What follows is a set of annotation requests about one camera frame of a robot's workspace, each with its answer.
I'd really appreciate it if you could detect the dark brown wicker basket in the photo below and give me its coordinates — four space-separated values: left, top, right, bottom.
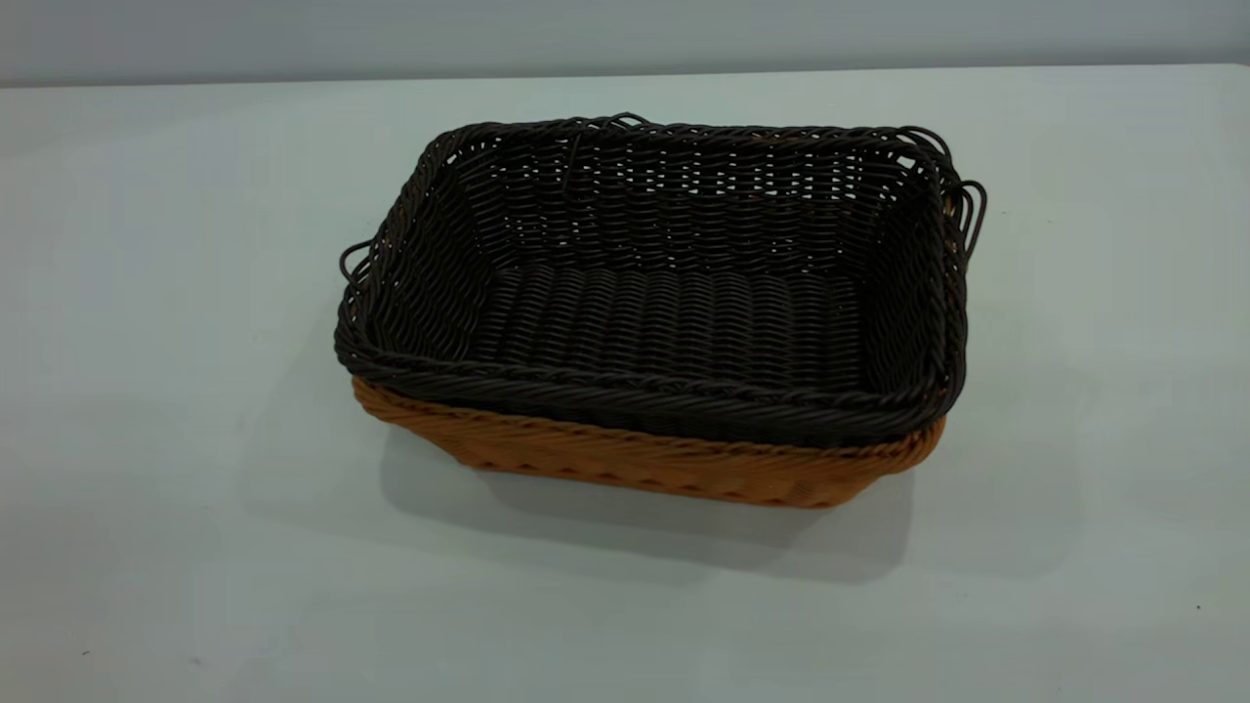
334 112 987 450

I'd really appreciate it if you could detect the orange wicker basket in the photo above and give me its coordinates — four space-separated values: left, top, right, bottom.
352 376 948 509

